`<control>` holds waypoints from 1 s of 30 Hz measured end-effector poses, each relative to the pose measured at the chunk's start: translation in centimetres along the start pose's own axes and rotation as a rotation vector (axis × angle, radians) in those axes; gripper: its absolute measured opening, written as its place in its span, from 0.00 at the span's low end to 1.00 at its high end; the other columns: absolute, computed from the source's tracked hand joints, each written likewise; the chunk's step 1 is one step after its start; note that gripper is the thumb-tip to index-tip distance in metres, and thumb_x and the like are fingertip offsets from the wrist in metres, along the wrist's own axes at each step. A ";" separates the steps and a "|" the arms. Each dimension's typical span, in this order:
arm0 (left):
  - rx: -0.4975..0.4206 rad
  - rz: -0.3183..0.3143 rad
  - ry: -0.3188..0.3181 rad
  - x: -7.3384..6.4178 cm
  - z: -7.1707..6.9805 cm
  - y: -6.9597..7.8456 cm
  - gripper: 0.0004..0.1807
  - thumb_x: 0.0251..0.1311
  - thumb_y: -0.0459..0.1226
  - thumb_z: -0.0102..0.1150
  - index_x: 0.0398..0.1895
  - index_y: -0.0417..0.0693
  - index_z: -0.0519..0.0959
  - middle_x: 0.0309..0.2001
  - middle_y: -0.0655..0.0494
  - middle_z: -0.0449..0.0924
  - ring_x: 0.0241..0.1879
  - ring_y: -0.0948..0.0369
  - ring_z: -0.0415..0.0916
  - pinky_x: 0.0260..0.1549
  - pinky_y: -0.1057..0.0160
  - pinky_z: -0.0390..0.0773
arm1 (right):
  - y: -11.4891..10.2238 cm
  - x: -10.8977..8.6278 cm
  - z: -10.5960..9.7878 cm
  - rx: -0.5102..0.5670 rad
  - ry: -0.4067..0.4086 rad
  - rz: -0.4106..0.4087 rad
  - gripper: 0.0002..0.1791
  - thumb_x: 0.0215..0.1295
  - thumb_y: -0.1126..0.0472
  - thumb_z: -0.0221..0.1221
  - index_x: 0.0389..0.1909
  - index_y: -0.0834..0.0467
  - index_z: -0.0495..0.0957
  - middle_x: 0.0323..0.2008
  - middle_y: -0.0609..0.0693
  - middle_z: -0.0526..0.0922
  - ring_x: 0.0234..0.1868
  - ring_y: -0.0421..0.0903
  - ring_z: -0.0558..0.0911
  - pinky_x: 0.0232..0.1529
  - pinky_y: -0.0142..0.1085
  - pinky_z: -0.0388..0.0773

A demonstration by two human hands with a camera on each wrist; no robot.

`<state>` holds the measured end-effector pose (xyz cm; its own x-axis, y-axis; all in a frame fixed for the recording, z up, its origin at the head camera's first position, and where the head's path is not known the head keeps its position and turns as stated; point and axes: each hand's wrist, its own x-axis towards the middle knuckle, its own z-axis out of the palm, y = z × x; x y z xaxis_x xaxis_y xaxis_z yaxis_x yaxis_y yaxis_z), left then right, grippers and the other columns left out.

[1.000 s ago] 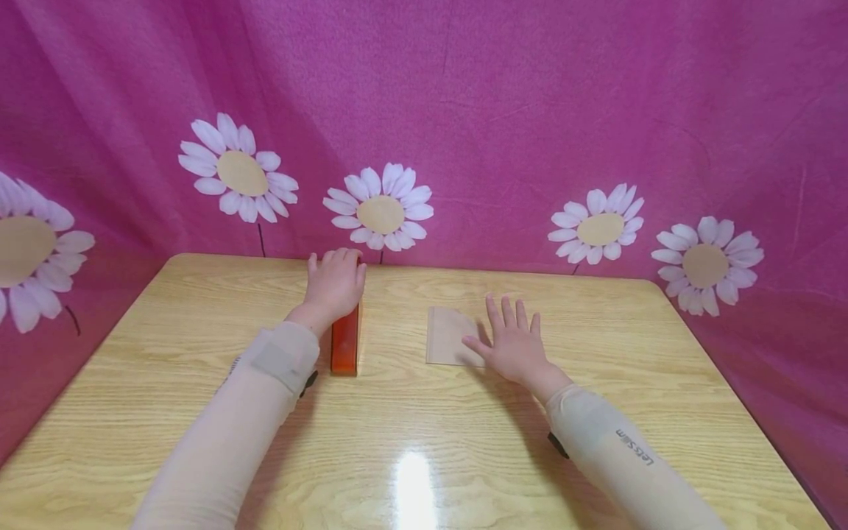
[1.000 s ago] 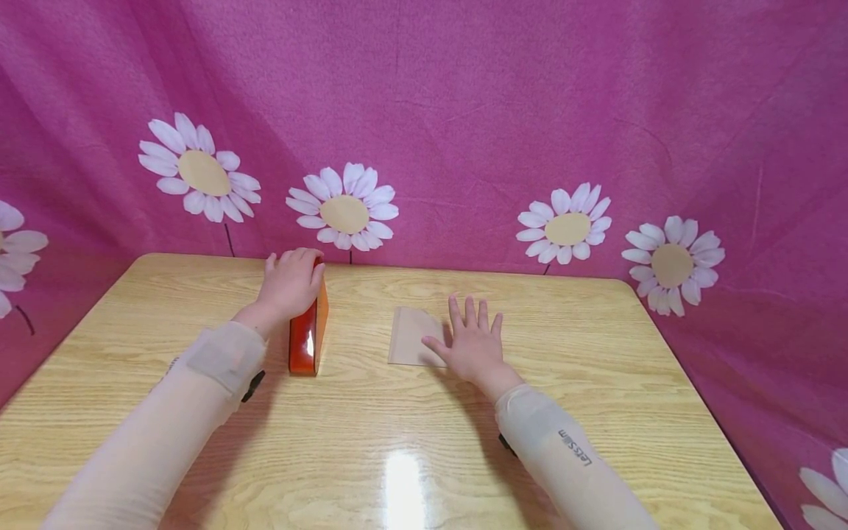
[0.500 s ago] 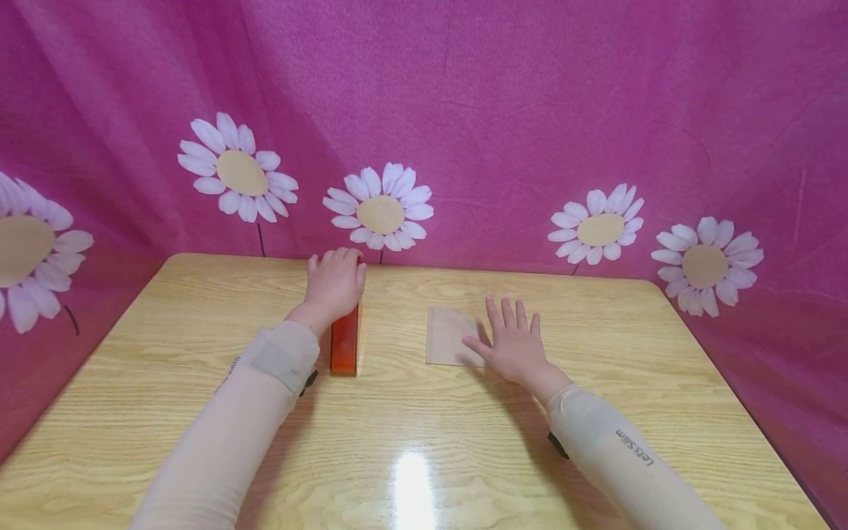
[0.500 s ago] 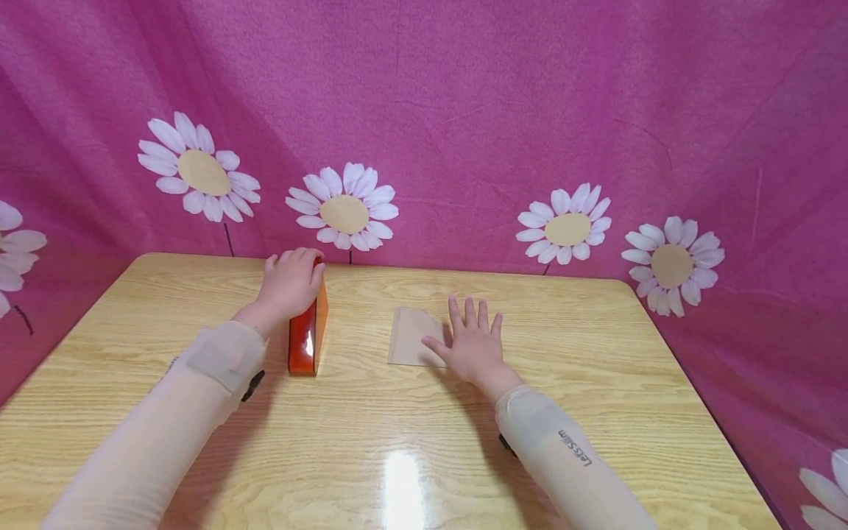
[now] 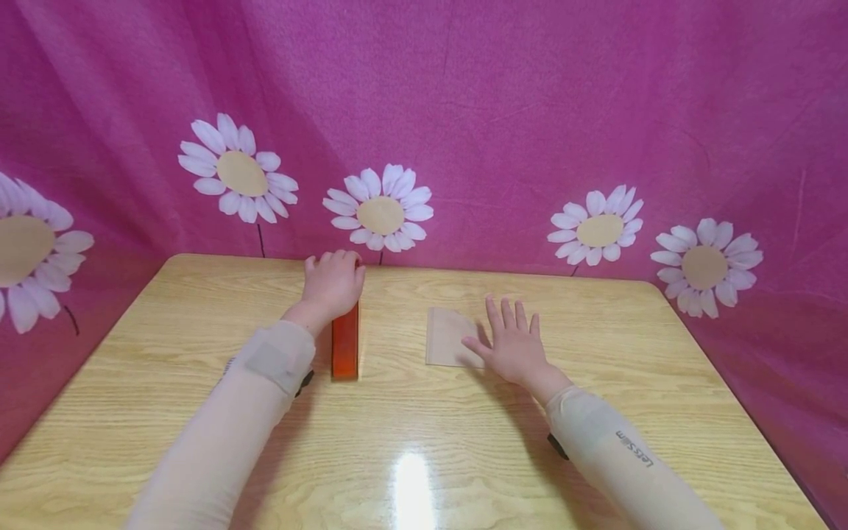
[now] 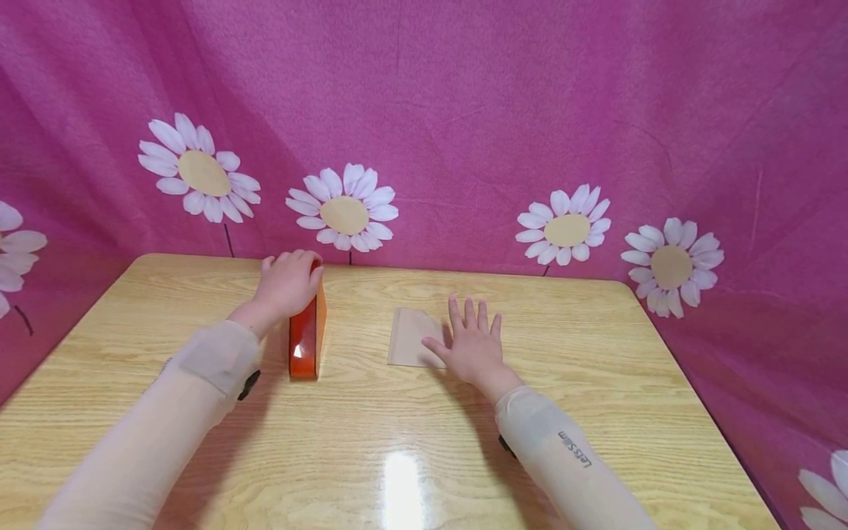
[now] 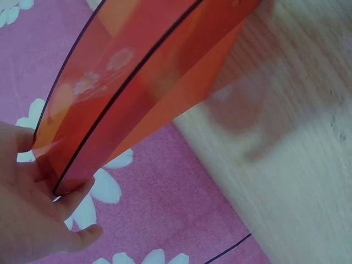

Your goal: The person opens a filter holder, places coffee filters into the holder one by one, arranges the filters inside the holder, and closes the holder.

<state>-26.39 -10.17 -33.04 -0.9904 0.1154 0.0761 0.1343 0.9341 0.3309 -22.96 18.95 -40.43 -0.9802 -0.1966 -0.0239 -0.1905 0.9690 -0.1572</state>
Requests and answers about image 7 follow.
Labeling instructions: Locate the person's left hand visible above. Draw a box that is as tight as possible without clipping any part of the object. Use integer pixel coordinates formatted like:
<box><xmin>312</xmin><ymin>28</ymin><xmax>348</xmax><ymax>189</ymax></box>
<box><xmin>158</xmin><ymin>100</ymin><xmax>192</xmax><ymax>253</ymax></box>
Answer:
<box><xmin>0</xmin><ymin>120</ymin><xmax>104</xmax><ymax>264</ymax></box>

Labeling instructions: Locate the translucent orange plastic folder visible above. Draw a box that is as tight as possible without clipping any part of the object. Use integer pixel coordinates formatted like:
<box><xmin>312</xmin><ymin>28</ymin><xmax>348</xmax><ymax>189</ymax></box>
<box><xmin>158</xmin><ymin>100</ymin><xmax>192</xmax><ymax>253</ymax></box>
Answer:
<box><xmin>32</xmin><ymin>0</ymin><xmax>262</xmax><ymax>195</ymax></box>

